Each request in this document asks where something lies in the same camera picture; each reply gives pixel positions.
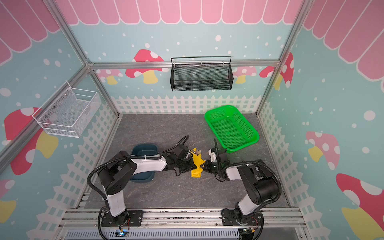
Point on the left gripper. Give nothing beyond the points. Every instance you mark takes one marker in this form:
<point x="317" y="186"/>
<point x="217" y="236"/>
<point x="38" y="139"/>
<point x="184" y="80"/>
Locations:
<point x="191" y="163"/>

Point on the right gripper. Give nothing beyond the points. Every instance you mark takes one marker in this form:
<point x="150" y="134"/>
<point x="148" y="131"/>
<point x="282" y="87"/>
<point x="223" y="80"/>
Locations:
<point x="210" y="165"/>

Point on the yellow paper napkin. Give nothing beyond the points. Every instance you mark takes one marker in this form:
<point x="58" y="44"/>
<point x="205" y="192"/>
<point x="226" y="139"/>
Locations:
<point x="198" y="161"/>

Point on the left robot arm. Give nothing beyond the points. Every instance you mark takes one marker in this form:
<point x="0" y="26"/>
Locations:
<point x="110" y="178"/>

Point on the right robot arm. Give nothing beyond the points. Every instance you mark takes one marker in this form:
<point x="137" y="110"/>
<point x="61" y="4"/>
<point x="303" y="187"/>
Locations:
<point x="262" y="185"/>

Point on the green plastic basket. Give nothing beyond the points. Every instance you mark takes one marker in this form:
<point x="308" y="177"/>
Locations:
<point x="232" y="129"/>

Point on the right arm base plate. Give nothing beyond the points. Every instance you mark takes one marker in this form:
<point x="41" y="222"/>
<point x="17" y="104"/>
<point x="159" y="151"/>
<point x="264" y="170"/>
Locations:
<point x="233" y="217"/>

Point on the white vented cable duct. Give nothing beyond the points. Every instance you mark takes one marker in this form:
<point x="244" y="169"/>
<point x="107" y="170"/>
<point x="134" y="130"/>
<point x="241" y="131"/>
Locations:
<point x="172" y="234"/>

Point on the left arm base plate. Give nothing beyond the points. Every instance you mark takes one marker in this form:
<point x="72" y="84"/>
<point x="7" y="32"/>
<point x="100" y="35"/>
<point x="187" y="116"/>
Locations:
<point x="128" y="218"/>

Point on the black wire mesh basket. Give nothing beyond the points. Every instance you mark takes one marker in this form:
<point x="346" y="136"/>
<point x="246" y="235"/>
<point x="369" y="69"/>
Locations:
<point x="201" y="74"/>

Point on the white wire mesh basket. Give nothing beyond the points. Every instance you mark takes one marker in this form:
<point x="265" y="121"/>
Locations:
<point x="68" y="112"/>

